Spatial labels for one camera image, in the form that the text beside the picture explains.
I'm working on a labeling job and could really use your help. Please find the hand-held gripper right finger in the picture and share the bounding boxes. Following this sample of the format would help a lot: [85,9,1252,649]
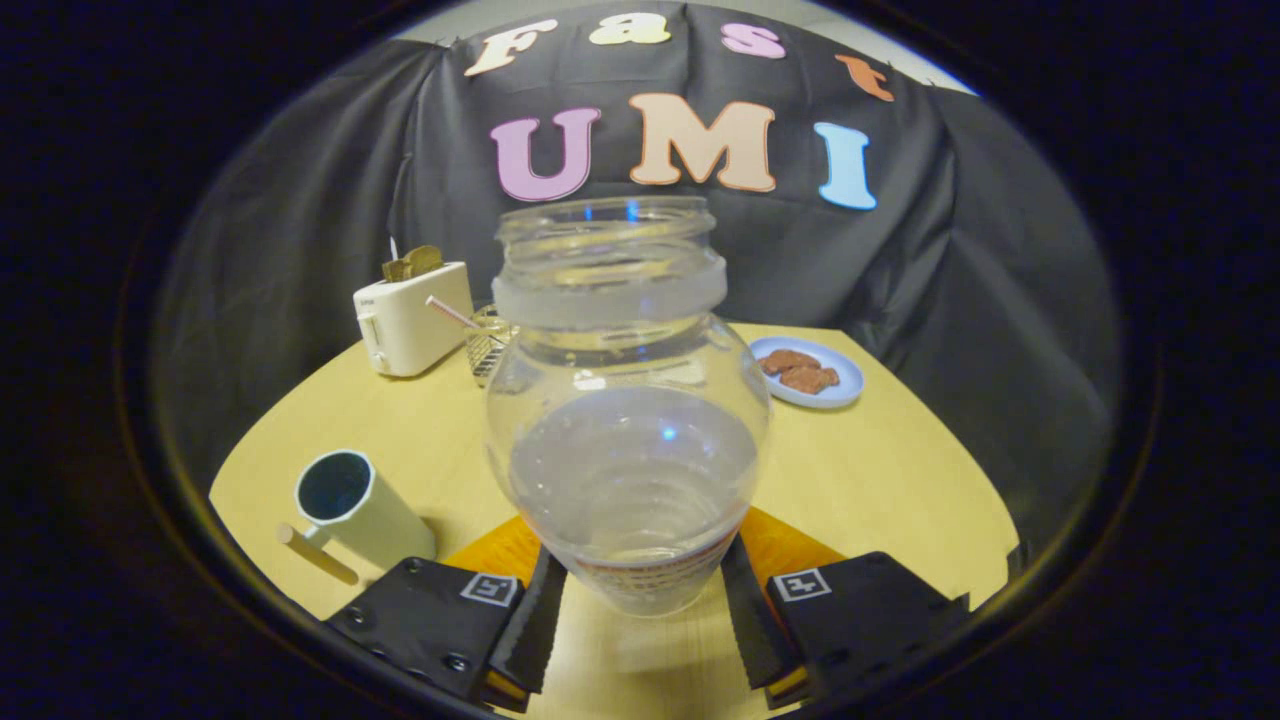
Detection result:
[720,507,971,711]

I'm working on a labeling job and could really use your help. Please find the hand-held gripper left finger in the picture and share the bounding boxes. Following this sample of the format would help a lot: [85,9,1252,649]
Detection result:
[325,515,568,713]

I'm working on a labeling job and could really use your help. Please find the white cup with wooden handle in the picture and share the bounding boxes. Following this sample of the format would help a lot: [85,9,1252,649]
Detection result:
[277,449,438,586]

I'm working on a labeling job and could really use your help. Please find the clear plastic juice bottle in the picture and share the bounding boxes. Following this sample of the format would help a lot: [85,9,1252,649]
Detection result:
[484,196,773,617]

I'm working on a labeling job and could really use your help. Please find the wooden table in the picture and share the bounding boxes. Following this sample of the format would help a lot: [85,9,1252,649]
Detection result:
[208,322,1021,720]

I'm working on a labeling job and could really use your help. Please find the small blue plate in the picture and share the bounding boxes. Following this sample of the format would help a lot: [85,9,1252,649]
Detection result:
[748,336,865,410]

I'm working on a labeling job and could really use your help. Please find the white toaster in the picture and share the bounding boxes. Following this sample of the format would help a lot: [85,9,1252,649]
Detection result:
[352,262,476,378]

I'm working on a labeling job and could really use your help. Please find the pink striped straw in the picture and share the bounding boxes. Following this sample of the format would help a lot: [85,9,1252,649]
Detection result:
[426,295,501,341]

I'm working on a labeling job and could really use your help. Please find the brown toast slice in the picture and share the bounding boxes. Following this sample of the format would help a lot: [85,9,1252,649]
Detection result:
[381,245,446,283]

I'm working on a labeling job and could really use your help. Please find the wire mesh basket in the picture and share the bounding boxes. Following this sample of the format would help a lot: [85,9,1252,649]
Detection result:
[465,305,521,386]

